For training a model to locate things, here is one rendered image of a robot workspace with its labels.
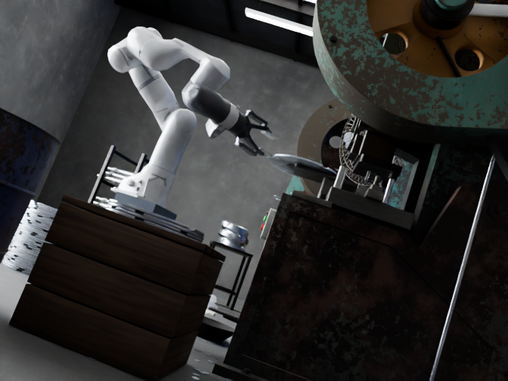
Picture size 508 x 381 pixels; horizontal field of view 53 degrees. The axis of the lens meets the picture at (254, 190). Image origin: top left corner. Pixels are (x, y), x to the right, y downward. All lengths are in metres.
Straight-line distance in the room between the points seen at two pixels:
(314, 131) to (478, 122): 1.90
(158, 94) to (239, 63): 7.50
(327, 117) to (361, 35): 1.83
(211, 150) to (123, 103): 1.83
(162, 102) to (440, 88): 1.01
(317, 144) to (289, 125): 5.60
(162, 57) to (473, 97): 1.00
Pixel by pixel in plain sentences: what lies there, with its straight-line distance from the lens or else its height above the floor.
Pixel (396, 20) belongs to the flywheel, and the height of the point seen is 1.27.
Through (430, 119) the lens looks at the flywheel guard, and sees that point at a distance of 1.66.
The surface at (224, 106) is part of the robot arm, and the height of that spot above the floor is 0.79.
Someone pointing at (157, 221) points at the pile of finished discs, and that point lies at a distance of 1.37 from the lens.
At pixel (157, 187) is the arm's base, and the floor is 0.52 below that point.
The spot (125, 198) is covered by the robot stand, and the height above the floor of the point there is 0.43.
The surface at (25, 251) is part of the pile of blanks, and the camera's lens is 2.51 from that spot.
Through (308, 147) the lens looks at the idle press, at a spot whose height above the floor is 1.26.
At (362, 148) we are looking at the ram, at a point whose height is 0.92.
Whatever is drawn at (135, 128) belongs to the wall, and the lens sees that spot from 9.35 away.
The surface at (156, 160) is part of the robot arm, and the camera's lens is 2.00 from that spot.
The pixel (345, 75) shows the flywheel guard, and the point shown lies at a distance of 1.66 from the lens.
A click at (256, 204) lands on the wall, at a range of 8.70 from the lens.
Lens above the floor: 0.30
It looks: 10 degrees up
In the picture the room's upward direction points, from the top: 20 degrees clockwise
